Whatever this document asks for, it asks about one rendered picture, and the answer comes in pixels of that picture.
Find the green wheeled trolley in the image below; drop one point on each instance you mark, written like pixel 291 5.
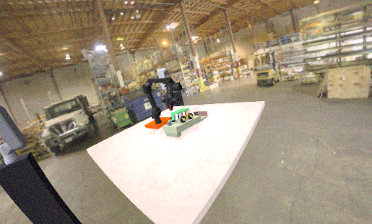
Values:
pixel 180 115

